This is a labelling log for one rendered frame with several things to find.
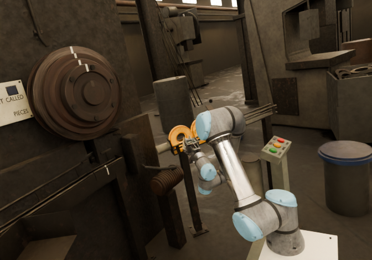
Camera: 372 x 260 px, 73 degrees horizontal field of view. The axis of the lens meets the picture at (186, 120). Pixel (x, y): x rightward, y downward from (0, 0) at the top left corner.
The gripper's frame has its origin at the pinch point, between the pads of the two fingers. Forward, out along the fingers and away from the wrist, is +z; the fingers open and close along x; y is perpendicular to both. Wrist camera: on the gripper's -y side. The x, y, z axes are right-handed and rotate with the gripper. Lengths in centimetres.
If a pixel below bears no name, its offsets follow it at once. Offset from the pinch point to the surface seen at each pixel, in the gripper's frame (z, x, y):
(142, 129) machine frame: 27.9, 20.9, -2.1
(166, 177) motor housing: -5.5, 16.3, -18.8
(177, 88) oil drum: 231, -68, -72
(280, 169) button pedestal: -33, -45, -14
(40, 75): 3, 62, 54
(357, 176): -46, -94, -29
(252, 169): -23.2, -33.0, -17.7
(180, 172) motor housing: -1.0, 5.6, -23.5
